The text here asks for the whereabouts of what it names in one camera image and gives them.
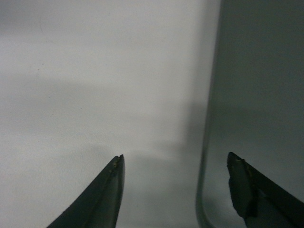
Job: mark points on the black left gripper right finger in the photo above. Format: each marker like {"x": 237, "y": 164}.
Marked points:
{"x": 260, "y": 202}

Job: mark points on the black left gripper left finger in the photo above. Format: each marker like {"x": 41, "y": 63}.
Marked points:
{"x": 99, "y": 204}

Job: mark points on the grey-green rectangular tray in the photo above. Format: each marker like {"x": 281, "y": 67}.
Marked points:
{"x": 255, "y": 105}

